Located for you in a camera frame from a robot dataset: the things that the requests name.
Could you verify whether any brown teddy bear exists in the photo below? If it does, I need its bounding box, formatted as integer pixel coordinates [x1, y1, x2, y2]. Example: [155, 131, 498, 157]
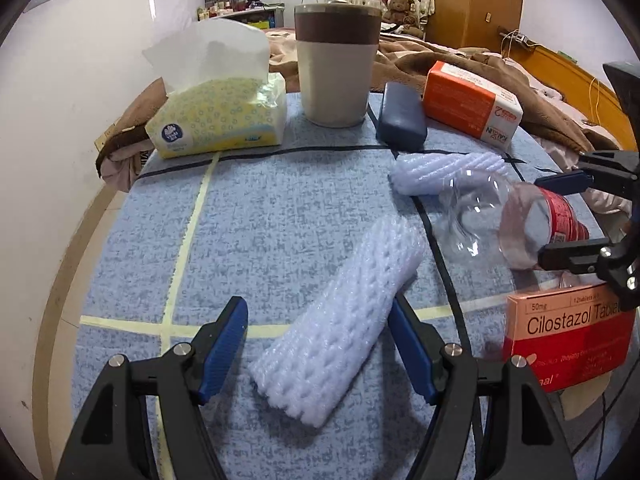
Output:
[381, 0, 424, 39]

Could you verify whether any orange wooden wardrobe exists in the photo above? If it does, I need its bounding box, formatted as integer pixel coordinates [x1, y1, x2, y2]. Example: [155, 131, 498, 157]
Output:
[425, 0, 523, 52]

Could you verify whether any white foam fruit net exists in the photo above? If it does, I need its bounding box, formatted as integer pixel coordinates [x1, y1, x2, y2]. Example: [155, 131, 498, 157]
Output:
[250, 214, 426, 428]

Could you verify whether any white orange tissue box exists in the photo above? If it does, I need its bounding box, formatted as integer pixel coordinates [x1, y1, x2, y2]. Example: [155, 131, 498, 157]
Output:
[422, 61, 523, 150]

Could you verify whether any red cilostazol tablet box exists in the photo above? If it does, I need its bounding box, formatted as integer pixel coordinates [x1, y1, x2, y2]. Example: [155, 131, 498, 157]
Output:
[502, 284, 636, 392]

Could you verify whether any black cable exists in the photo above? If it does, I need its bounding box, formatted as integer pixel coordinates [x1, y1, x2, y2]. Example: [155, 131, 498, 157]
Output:
[136, 104, 526, 461]

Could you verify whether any yellow tissue pack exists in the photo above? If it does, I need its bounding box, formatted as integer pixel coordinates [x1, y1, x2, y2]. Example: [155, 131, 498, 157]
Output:
[143, 18, 288, 159]

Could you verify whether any dark blue glasses case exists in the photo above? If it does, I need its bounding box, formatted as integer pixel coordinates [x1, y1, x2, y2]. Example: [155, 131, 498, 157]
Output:
[376, 81, 427, 153]

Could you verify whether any brown fleece blanket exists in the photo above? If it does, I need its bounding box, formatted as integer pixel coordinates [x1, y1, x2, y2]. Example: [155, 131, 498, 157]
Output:
[96, 36, 620, 192]

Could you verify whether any brown white cup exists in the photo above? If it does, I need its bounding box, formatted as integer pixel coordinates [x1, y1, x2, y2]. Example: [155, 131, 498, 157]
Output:
[294, 2, 382, 128]

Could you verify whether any blue table cloth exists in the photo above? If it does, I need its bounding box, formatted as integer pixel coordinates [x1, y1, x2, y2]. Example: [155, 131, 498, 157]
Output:
[71, 91, 640, 480]

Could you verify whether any cluttered side desk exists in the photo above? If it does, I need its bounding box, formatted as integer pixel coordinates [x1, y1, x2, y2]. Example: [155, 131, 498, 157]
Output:
[196, 6, 284, 29]

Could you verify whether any orange wooden headboard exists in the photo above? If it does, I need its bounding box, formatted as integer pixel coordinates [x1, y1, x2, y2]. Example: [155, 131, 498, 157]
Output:
[502, 41, 637, 151]

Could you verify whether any clear plastic bottle red cap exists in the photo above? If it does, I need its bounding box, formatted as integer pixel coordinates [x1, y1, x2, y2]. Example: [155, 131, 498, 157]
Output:
[434, 170, 589, 270]

